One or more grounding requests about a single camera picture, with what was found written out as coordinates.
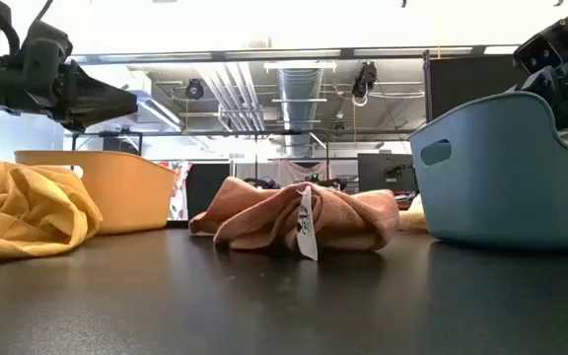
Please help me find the white ceiling light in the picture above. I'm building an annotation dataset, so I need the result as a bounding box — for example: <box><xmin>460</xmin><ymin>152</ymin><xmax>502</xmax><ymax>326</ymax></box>
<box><xmin>262</xmin><ymin>60</ymin><xmax>338</xmax><ymax>74</ymax></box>

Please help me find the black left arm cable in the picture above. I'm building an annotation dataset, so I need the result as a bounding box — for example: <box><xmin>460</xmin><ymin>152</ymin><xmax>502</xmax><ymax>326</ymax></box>
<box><xmin>31</xmin><ymin>0</ymin><xmax>54</xmax><ymax>27</ymax></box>

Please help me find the cream peach towel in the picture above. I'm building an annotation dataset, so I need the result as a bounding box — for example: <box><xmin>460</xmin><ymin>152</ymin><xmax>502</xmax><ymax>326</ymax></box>
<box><xmin>395</xmin><ymin>194</ymin><xmax>429</xmax><ymax>234</ymax></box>

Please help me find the black hanging device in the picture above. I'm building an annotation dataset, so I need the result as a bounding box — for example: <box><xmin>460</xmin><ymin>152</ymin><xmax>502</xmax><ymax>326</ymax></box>
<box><xmin>351</xmin><ymin>61</ymin><xmax>379</xmax><ymax>107</ymax></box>

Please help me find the blue plastic basket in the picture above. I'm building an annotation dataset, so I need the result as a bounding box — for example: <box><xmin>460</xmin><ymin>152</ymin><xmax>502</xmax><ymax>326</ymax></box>
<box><xmin>408</xmin><ymin>91</ymin><xmax>568</xmax><ymax>253</ymax></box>

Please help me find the salmon pink towel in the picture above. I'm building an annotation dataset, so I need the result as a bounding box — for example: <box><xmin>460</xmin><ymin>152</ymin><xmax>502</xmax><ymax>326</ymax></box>
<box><xmin>188</xmin><ymin>176</ymin><xmax>401</xmax><ymax>261</ymax></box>

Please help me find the floral cloth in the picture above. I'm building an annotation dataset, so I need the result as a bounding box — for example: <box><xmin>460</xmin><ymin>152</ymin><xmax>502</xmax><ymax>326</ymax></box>
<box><xmin>158</xmin><ymin>160</ymin><xmax>192</xmax><ymax>222</ymax></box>

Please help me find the orange plastic basket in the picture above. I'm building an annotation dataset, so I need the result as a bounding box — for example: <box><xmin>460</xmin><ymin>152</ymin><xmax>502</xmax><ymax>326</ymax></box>
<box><xmin>14</xmin><ymin>150</ymin><xmax>177</xmax><ymax>236</ymax></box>

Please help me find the black low panel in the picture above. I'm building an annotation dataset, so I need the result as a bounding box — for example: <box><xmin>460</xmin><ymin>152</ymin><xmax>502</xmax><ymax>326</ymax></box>
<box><xmin>185</xmin><ymin>163</ymin><xmax>232</xmax><ymax>222</ymax></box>

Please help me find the silver ventilation duct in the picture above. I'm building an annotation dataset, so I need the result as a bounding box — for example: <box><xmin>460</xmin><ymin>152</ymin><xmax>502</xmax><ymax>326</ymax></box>
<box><xmin>276</xmin><ymin>67</ymin><xmax>324</xmax><ymax>159</ymax></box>

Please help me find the mustard yellow towel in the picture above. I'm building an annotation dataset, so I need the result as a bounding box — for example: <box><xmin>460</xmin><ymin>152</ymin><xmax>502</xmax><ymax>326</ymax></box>
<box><xmin>0</xmin><ymin>161</ymin><xmax>104</xmax><ymax>262</ymax></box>

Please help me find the black ceiling camera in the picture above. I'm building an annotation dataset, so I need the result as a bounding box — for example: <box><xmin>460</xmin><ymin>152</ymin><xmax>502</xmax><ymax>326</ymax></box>
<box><xmin>184</xmin><ymin>78</ymin><xmax>206</xmax><ymax>101</ymax></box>

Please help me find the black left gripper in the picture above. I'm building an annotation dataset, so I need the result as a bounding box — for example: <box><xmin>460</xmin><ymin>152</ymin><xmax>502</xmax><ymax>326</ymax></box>
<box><xmin>17</xmin><ymin>19</ymin><xmax>139</xmax><ymax>133</ymax></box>

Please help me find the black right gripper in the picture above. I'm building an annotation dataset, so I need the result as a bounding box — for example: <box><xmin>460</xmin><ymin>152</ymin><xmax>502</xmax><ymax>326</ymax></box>
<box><xmin>505</xmin><ymin>20</ymin><xmax>568</xmax><ymax>132</ymax></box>

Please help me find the black partition panel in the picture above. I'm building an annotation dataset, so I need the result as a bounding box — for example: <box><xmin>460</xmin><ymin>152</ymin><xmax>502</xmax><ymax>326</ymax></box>
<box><xmin>424</xmin><ymin>50</ymin><xmax>530</xmax><ymax>124</ymax></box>

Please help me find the black monitor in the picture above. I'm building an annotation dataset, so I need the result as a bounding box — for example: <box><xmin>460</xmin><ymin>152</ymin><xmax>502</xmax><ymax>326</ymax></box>
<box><xmin>356</xmin><ymin>152</ymin><xmax>418</xmax><ymax>194</ymax></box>

